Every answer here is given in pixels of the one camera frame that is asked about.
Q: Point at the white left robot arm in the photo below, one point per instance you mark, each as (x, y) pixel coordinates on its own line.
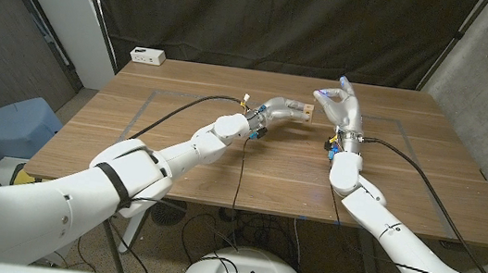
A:
(29, 217)

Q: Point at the small wooden block with holes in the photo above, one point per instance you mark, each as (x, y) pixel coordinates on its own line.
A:
(308, 113)

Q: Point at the white table leg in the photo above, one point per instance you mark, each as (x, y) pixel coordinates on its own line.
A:
(131, 234)

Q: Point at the black backdrop curtain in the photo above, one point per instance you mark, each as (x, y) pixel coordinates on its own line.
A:
(263, 17)

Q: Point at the white power strip box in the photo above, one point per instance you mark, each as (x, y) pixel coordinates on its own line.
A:
(147, 55)

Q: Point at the white cabinet panel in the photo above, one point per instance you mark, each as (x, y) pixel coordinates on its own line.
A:
(68, 8)

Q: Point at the round black floor fan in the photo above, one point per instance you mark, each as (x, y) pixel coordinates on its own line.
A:
(171, 214)

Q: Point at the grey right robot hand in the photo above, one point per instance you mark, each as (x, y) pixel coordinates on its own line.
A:
(347, 114)

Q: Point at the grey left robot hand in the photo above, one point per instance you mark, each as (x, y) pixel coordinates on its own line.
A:
(277, 109)

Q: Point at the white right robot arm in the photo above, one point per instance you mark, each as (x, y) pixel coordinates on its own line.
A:
(370, 212)

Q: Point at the blue plastic bin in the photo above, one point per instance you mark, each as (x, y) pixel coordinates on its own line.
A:
(12, 126)

